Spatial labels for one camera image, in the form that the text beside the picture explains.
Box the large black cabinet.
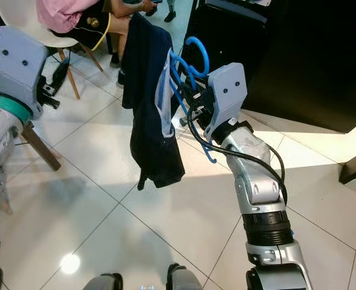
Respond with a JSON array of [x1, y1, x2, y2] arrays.
[[181, 0, 356, 134]]

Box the white chair wooden legs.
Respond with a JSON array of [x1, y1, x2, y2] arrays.
[[0, 0, 106, 100]]

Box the grey robot right leg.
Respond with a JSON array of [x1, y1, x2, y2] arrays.
[[166, 263, 203, 290]]

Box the navy shirt with white trim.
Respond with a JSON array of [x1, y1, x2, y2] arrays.
[[121, 13, 186, 191]]

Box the grey robot left leg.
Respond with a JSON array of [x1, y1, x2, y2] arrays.
[[81, 273, 123, 290]]

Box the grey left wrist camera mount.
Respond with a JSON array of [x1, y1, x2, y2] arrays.
[[0, 27, 49, 115]]

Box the grey robot leg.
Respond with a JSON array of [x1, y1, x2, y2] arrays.
[[81, 273, 123, 290], [166, 263, 203, 290]]

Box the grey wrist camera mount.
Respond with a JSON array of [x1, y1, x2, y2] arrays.
[[0, 27, 49, 115], [202, 62, 248, 143]]

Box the blue plastic clothes hanger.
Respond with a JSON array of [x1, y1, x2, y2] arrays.
[[169, 36, 218, 164]]

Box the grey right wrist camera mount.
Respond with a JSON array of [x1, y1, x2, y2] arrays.
[[202, 62, 248, 143]]

